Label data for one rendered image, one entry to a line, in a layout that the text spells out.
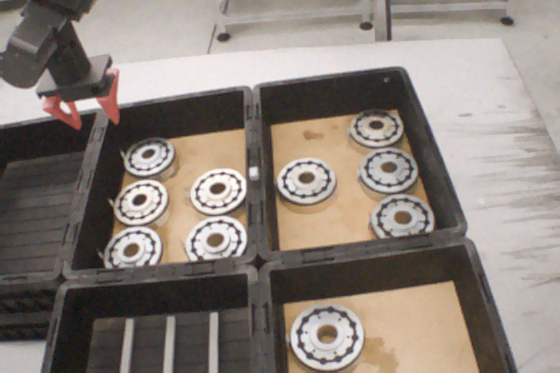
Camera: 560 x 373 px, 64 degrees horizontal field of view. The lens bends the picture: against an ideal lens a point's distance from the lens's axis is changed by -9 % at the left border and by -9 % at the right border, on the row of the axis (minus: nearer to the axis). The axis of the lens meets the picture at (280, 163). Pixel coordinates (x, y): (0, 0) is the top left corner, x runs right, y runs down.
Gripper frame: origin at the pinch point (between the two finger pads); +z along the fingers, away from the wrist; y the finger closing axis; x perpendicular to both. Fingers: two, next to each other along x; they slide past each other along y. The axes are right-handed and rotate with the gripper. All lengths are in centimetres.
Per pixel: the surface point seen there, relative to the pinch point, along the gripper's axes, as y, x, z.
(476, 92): 75, 38, 38
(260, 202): 22.8, -8.0, 13.7
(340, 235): 34.4, -9.0, 23.6
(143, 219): 1.1, -3.8, 20.4
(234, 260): 19.0, -18.1, 13.3
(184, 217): 7.6, -1.9, 23.5
